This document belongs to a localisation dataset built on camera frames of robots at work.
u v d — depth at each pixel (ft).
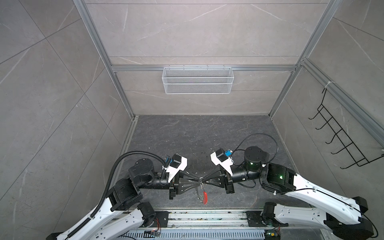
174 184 1.48
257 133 3.62
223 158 1.47
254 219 2.40
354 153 2.02
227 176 1.53
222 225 2.39
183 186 1.57
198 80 3.30
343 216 1.31
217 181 1.60
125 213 1.48
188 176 1.66
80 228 1.31
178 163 1.41
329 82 2.30
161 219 2.41
